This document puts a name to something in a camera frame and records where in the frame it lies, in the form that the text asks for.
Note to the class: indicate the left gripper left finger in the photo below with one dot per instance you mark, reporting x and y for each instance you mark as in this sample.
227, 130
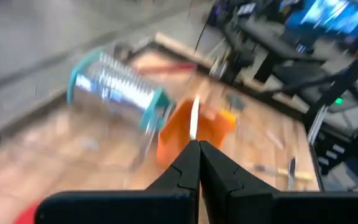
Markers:
172, 199

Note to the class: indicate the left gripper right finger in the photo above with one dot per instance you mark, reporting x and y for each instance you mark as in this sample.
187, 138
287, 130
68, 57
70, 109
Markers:
244, 202

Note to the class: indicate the red silicone spoon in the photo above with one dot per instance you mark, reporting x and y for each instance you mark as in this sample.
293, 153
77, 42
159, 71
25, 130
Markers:
166, 68

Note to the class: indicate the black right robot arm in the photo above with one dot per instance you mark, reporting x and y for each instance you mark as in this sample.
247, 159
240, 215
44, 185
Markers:
346, 73

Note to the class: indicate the orange plastic bin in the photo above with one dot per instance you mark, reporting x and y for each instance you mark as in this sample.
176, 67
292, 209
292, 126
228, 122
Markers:
172, 137

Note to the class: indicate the steel box grater teal trim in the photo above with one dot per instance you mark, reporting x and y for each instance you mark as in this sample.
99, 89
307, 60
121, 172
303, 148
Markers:
117, 87

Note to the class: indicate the black laptop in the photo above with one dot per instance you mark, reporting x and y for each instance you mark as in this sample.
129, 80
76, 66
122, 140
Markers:
331, 15

